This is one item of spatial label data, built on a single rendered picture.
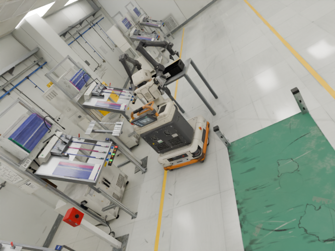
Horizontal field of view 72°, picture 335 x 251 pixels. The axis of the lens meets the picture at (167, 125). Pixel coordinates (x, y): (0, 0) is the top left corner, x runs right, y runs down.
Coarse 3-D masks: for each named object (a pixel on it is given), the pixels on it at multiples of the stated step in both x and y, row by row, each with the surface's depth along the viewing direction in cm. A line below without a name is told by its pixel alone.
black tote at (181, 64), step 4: (180, 60) 318; (172, 64) 327; (176, 64) 326; (180, 64) 314; (168, 68) 333; (172, 68) 313; (176, 68) 311; (180, 68) 310; (164, 72) 340; (168, 72) 319; (172, 72) 317; (176, 72) 316; (152, 76) 349; (156, 76) 348; (168, 76) 323; (172, 76) 322
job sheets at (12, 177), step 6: (0, 162) 255; (0, 168) 261; (6, 168) 260; (0, 174) 268; (6, 174) 266; (12, 174) 266; (12, 180) 274; (18, 180) 273; (30, 186) 278; (36, 186) 276
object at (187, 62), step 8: (184, 64) 326; (192, 64) 335; (184, 72) 303; (200, 72) 343; (168, 80) 321; (208, 88) 356; (168, 96) 385; (200, 96) 320; (216, 96) 363; (176, 104) 393; (208, 104) 328
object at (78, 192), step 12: (108, 168) 333; (108, 180) 322; (120, 180) 343; (72, 192) 308; (84, 192) 286; (96, 192) 297; (108, 192) 313; (120, 192) 331; (60, 204) 306; (96, 204) 290; (108, 204) 304; (84, 216) 311; (108, 216) 305
